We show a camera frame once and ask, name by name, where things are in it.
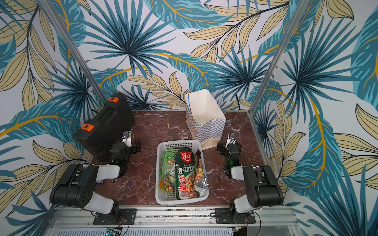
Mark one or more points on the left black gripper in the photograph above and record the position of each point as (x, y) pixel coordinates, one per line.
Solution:
(135, 147)

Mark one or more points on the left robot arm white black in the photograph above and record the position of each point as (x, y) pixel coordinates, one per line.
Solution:
(76, 186)

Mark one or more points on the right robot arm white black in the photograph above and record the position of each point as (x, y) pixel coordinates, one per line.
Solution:
(261, 186)

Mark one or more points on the white plastic perforated basket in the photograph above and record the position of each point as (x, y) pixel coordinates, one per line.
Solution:
(165, 198)

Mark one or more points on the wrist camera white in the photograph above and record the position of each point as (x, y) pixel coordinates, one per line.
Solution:
(231, 139)
(126, 138)

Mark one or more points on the electronics board with cables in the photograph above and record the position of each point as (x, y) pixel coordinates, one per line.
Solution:
(120, 231)

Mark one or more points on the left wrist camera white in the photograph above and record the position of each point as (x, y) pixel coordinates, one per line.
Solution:
(126, 138)

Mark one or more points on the aluminium corner post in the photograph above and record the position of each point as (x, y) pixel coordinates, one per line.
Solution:
(63, 31)
(301, 7)

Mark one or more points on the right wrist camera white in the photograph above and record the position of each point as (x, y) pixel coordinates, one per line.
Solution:
(231, 139)

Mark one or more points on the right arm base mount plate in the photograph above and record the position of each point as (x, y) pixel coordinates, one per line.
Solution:
(225, 215)

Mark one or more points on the black plastic tool case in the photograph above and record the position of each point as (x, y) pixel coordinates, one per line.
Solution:
(98, 135)

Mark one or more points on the aluminium front rail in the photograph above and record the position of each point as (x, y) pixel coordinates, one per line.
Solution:
(178, 221)

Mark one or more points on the orange brown condiment packet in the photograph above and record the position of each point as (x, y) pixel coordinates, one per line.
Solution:
(166, 185)

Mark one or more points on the large dark green condiment packet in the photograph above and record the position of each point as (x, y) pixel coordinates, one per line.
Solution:
(185, 174)

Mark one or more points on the blue checkered paper bag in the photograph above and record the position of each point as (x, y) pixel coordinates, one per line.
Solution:
(205, 119)

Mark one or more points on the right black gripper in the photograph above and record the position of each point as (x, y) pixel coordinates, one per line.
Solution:
(222, 146)

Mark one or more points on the right aluminium corner post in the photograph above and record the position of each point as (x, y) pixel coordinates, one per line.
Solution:
(301, 7)

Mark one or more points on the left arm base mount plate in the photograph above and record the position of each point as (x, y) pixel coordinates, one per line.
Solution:
(115, 217)

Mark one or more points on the left aluminium corner post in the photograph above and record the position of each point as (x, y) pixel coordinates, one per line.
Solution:
(63, 31)

